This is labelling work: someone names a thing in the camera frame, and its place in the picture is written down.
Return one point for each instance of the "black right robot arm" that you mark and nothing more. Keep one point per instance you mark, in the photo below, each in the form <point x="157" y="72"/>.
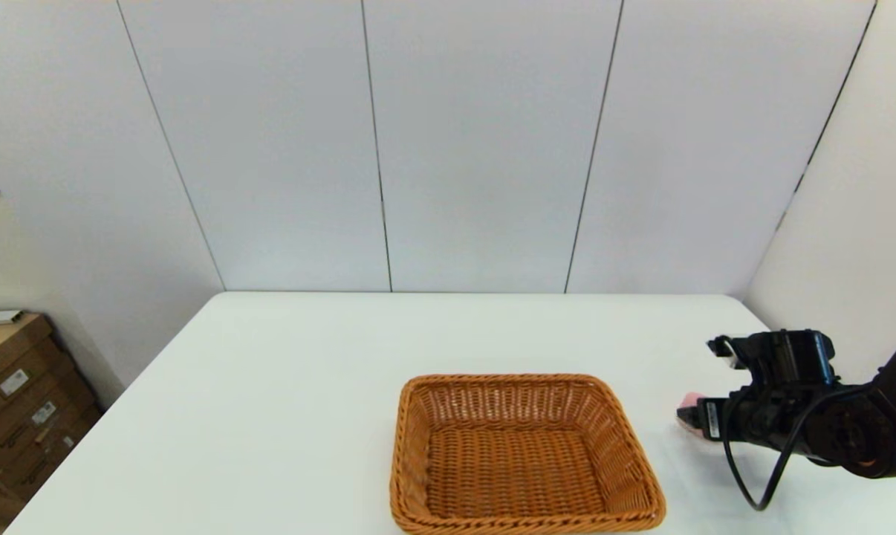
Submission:
<point x="894" y="420"/>

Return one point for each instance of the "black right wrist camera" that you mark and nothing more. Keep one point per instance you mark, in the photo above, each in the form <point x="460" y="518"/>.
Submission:
<point x="790" y="358"/>

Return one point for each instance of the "pink plush peach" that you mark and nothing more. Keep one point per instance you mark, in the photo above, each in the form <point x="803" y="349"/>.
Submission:
<point x="692" y="401"/>

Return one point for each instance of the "brown woven wicker basket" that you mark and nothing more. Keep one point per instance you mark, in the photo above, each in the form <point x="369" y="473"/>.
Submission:
<point x="518" y="468"/>

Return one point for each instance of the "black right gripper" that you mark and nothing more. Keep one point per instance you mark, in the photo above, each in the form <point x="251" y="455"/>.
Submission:
<point x="764" y="416"/>

